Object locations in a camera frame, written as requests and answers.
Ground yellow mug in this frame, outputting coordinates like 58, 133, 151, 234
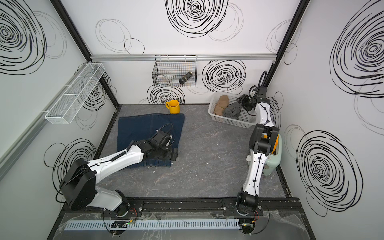
166, 100, 180, 114

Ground white slotted cable duct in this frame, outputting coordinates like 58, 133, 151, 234
64, 219, 241, 231

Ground black wire wall basket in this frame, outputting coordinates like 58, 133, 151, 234
152, 55, 198, 88

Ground dark blue skirt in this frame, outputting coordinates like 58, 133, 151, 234
112, 114, 185, 168

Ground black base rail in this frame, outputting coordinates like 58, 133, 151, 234
61, 196, 304, 218

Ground dark cylindrical bottle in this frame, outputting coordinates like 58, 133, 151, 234
179, 72, 194, 85

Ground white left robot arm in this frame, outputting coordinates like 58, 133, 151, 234
60, 130, 178, 217

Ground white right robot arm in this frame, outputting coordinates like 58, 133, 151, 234
236, 87, 279, 216

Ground white plastic basket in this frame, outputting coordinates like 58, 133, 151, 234
208, 93, 258, 129

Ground yellow toast slice right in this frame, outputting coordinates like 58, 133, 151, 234
271, 135, 280, 155

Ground grey polka dot skirt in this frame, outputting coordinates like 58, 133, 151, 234
222, 102, 243, 119

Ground mint green toaster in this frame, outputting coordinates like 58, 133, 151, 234
247, 134, 282, 180

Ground tan brown skirt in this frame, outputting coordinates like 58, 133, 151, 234
214, 95, 229, 116

